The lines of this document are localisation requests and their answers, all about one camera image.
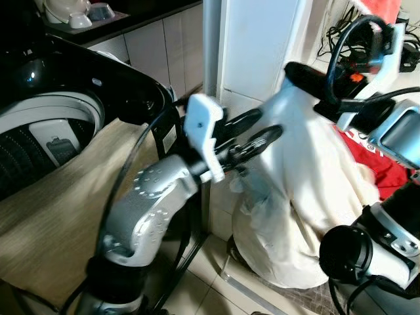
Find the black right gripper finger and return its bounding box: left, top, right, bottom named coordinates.
left=285, top=61, right=330, bottom=93

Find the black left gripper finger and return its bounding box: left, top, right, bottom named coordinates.
left=230, top=123, right=285, bottom=169
left=225, top=107, right=265, bottom=140

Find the white garment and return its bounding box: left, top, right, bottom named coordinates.
left=231, top=82, right=396, bottom=291

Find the black and white washing machine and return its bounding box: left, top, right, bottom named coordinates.
left=0, top=31, right=183, bottom=205

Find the black power strip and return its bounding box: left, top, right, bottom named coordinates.
left=394, top=38, right=420, bottom=73

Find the white tall appliance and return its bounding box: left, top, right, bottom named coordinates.
left=202, top=0, right=312, bottom=234

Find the red hat with white trim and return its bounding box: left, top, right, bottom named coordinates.
left=356, top=0, right=402, bottom=28

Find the red garment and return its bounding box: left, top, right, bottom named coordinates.
left=333, top=125, right=413, bottom=200

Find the white kitchen cabinet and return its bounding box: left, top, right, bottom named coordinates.
left=82, top=0, right=205, bottom=100

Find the beige cloth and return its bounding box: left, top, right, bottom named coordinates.
left=0, top=118, right=173, bottom=310

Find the clear glass container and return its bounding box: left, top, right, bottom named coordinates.
left=88, top=3, right=117, bottom=22

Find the white bowl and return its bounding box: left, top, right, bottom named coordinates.
left=68, top=13, right=94, bottom=31

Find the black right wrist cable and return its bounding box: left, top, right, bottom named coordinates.
left=315, top=14, right=420, bottom=116

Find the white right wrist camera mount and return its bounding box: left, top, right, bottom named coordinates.
left=337, top=23, right=406, bottom=132

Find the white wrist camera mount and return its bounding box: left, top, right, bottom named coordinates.
left=183, top=94, right=226, bottom=184
left=337, top=23, right=406, bottom=132

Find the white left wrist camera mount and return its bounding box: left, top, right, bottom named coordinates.
left=183, top=94, right=226, bottom=184

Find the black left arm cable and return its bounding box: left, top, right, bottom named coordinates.
left=59, top=108, right=173, bottom=315

